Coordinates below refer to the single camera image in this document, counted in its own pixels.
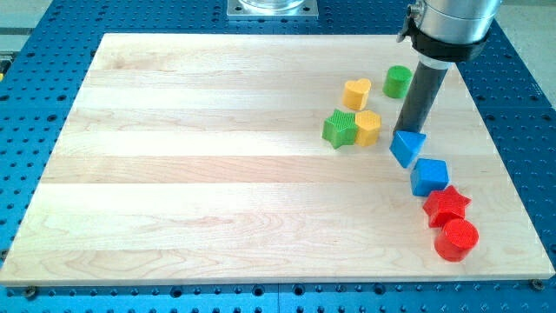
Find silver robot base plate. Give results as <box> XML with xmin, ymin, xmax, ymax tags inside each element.
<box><xmin>227</xmin><ymin>0</ymin><xmax>319</xmax><ymax>20</ymax></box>

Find blue cube block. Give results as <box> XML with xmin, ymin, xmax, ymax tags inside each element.
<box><xmin>410</xmin><ymin>158</ymin><xmax>450</xmax><ymax>196</ymax></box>

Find light wooden board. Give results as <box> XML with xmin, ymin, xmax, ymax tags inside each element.
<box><xmin>1</xmin><ymin>33</ymin><xmax>554</xmax><ymax>286</ymax></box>

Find yellow hexagon block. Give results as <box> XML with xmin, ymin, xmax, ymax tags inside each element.
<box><xmin>355</xmin><ymin>110</ymin><xmax>381</xmax><ymax>147</ymax></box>

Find green cylinder block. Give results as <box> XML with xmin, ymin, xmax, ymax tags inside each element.
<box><xmin>382</xmin><ymin>65</ymin><xmax>413</xmax><ymax>98</ymax></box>

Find yellow heart block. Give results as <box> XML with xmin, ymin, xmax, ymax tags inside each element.
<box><xmin>342</xmin><ymin>78</ymin><xmax>372</xmax><ymax>110</ymax></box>

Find green star block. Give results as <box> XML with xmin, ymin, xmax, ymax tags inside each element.
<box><xmin>321</xmin><ymin>110</ymin><xmax>358</xmax><ymax>149</ymax></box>

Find red cylinder block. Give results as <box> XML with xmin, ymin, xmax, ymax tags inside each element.
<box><xmin>434</xmin><ymin>219</ymin><xmax>480</xmax><ymax>262</ymax></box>

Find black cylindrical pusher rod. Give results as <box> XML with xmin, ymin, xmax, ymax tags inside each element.
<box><xmin>394</xmin><ymin>61</ymin><xmax>453</xmax><ymax>132</ymax></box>

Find blue triangle block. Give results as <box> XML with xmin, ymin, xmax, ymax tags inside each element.
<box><xmin>389</xmin><ymin>130</ymin><xmax>427</xmax><ymax>168</ymax></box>

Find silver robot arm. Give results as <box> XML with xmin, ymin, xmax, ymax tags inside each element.
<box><xmin>396</xmin><ymin>0</ymin><xmax>501</xmax><ymax>63</ymax></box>

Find red star block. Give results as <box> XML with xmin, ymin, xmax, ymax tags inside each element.
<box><xmin>422</xmin><ymin>185</ymin><xmax>472</xmax><ymax>228</ymax></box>

